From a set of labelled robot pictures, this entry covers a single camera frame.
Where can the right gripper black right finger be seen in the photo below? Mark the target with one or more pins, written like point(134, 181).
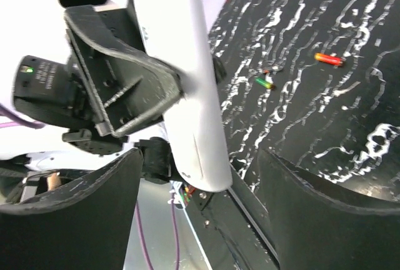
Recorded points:
point(316, 224)

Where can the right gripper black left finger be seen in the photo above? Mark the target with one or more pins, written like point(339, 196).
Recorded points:
point(84, 224)

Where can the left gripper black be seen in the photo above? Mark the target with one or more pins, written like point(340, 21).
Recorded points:
point(90, 101)

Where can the white remote control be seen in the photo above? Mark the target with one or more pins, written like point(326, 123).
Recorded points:
point(194, 125)

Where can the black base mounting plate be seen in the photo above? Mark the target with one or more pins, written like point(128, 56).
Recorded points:
point(232, 228)

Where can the green battery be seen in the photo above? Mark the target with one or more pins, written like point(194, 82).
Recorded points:
point(264, 83)

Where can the red orange battery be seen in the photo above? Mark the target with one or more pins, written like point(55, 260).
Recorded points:
point(328, 59)

